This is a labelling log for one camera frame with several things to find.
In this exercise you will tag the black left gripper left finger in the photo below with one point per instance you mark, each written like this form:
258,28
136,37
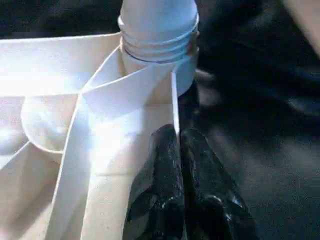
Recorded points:
160,195

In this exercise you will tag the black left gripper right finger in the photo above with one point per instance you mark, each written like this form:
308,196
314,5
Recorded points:
212,205

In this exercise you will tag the white plastic table top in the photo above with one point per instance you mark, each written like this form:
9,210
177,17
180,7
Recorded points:
50,62

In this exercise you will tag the white plastic table leg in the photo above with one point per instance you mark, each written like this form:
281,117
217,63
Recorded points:
157,25

